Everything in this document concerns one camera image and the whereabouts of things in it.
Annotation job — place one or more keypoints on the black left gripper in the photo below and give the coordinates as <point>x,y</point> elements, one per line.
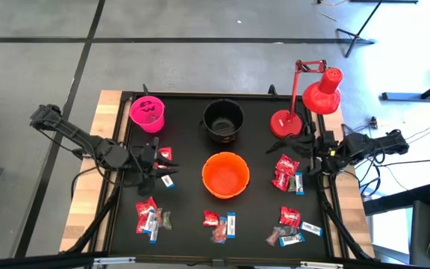
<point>144,164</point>

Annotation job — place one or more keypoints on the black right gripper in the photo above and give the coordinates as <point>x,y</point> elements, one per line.
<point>327,151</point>

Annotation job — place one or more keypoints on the blue white chocolate bar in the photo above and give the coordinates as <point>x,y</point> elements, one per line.
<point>291,239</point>
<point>299,184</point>
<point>150,221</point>
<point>167,181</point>
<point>231,226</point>
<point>311,228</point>
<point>154,234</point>
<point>223,219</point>

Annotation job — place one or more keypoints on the clear dark gummy pack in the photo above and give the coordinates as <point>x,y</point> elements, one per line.
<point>289,230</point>
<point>292,185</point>

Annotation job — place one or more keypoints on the clear red gummy pack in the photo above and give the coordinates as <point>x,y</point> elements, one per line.
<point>218,233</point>
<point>273,236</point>
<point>159,214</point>

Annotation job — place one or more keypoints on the clear green gummy pack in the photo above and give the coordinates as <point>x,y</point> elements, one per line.
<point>166,220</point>

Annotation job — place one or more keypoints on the orange pumpkin face bucket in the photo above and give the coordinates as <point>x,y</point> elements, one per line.
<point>225,175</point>

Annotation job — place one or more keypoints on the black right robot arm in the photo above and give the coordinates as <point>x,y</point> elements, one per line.
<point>383,143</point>

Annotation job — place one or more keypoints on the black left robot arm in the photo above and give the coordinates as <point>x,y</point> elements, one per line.
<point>69,129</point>

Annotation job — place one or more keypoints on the pink plastic bucket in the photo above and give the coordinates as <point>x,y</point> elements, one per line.
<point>151,125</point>

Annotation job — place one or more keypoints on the black table mat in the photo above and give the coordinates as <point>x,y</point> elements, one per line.
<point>185,209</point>

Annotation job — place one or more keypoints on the red desk lamp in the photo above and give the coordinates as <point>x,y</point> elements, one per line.
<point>321,97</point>

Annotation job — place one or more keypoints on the black plastic bucket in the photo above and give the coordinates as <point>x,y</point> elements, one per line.
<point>222,127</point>

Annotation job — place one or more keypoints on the black power adapter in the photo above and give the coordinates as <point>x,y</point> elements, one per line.
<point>374,122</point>

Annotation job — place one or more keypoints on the black desk leg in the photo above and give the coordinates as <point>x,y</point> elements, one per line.
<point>405,96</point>

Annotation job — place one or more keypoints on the black tripod stand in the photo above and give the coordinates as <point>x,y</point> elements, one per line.
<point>355,36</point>

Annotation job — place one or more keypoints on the black frame clamp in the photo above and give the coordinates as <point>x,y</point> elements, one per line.
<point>273,91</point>
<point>146,90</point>

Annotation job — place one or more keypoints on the silver aluminium bracket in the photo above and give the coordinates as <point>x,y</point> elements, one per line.
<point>321,265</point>
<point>114,260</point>

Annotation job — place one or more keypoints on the black aluminium frame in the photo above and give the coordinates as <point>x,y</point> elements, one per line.
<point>50,261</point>

